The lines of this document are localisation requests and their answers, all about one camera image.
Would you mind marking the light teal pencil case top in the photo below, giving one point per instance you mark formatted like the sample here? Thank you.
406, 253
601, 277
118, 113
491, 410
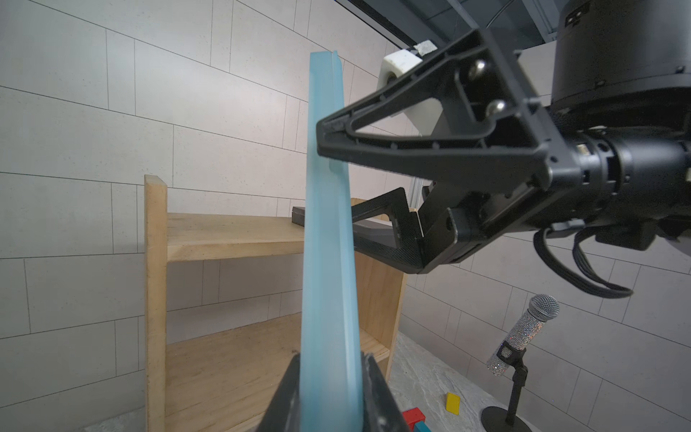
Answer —
331, 382

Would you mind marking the black microphone stand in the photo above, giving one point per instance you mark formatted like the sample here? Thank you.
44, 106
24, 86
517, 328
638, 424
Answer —
495, 418

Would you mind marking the red wooden block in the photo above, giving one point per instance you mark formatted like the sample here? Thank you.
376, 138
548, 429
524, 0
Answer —
413, 417

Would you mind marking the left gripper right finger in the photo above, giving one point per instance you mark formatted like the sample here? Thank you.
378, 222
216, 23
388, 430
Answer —
380, 411

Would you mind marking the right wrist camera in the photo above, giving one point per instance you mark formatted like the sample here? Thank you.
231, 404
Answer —
423, 111

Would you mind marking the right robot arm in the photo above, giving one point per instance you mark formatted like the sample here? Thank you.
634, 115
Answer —
618, 64

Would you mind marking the wooden two-tier shelf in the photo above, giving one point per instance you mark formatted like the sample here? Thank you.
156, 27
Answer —
226, 380

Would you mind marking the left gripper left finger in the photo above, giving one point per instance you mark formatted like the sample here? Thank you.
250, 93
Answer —
283, 412

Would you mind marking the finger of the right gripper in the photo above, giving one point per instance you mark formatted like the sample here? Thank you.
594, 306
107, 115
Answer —
384, 228
493, 135

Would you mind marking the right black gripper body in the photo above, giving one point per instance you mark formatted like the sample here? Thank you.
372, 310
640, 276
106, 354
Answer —
623, 186

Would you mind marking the yellow wooden block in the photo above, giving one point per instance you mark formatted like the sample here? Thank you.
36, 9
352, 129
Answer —
453, 403

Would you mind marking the black pencil case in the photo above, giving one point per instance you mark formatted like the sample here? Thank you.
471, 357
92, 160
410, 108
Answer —
298, 215

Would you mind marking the teal wooden block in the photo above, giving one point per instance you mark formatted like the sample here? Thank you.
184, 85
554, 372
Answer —
421, 427

